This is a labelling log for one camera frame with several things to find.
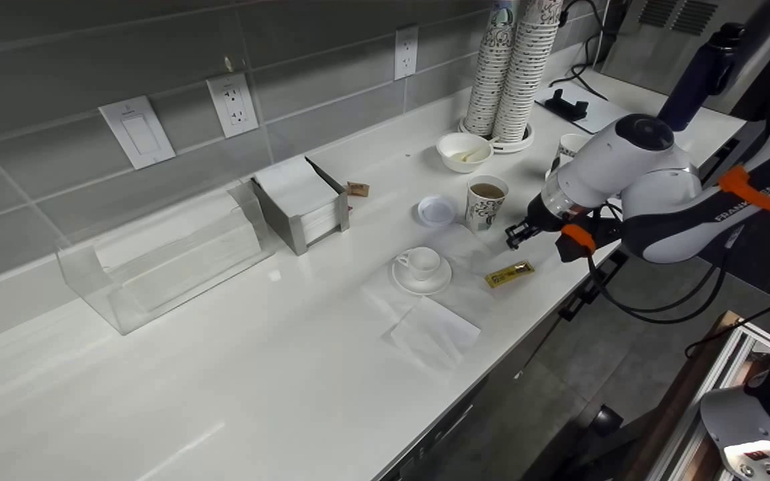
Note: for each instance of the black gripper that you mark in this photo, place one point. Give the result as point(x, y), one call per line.
point(553, 218)

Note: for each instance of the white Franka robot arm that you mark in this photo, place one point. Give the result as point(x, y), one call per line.
point(635, 162)

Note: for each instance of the grey robot base with light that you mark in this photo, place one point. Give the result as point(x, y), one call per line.
point(756, 430)

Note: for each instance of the patterned paper cup with tea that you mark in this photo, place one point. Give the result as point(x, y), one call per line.
point(484, 209)

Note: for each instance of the white round cup tray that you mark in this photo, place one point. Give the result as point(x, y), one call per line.
point(514, 146)

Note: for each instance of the white plastic cup lid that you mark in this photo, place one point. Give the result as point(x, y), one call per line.
point(434, 211)

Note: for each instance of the small white ceramic cup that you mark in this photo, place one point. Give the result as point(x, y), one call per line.
point(422, 259)

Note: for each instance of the yellow packet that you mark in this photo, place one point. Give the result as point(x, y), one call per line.
point(508, 274)

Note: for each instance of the large white paper sheet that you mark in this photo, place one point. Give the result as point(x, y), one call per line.
point(468, 298)

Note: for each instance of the white bowl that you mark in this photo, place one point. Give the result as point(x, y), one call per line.
point(463, 152)

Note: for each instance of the white paper napkin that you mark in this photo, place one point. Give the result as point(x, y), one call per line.
point(434, 336)

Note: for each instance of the black device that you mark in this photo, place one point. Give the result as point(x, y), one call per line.
point(565, 106)

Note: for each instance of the white flat board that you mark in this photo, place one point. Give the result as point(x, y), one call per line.
point(605, 114)

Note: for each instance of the dark lower cabinet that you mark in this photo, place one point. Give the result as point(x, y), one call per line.
point(492, 417)

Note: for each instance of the black caster wheel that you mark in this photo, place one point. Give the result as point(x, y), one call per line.
point(602, 420)

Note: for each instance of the black stirrer stick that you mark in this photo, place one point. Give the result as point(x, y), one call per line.
point(325, 175)

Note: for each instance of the white napkin dispenser box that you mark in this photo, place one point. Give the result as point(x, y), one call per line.
point(300, 203)

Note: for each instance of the dark blue water bottle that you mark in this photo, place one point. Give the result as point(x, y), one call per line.
point(702, 76)

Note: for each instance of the clear acrylic box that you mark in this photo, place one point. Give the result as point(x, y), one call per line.
point(166, 263)

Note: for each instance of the black orange wrist camera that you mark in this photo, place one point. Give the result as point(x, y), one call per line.
point(578, 239)

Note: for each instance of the white wall outlet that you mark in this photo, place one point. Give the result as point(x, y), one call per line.
point(404, 52)
point(232, 106)

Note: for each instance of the wood and aluminium frame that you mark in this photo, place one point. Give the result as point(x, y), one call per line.
point(716, 374)

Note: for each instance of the white wall switch plate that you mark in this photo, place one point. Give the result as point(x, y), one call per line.
point(134, 132)

